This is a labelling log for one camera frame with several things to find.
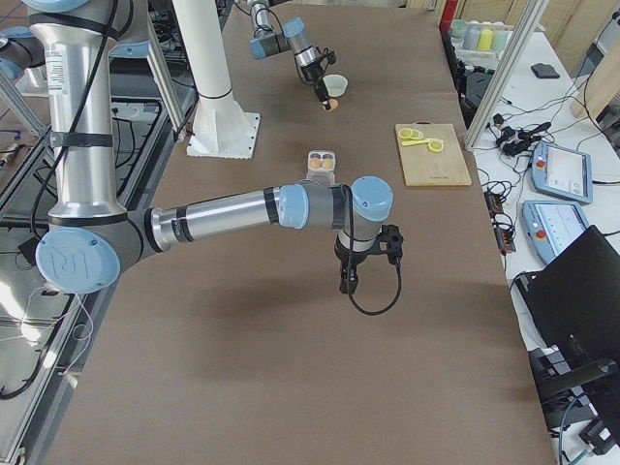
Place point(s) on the aluminium frame post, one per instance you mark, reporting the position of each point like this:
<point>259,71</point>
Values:
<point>519,39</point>

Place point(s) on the white round bowl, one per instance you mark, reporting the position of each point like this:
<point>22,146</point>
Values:
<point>336,85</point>

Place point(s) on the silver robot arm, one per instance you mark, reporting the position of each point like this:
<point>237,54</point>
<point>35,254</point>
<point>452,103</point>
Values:
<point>112,127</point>
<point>271,37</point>

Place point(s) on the blue teach pendant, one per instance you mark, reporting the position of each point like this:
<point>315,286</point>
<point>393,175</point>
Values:
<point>562,172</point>
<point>553,225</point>

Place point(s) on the lemon slice toy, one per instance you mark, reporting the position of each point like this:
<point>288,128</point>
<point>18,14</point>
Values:
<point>435,145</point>
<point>408,133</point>

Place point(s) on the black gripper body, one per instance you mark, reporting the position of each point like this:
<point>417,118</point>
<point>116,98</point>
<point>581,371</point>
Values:
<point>348,260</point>
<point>310,75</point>

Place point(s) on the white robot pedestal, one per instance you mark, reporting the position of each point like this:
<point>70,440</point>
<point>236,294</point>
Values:
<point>221,128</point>

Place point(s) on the clear plastic egg box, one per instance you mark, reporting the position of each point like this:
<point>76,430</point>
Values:
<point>321,166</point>

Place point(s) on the bamboo cutting board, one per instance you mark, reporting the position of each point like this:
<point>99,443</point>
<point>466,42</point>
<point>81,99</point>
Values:
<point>423,168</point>

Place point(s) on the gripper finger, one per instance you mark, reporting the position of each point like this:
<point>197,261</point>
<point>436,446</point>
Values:
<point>343,286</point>
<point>323,96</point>
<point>351,281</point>
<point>317,86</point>

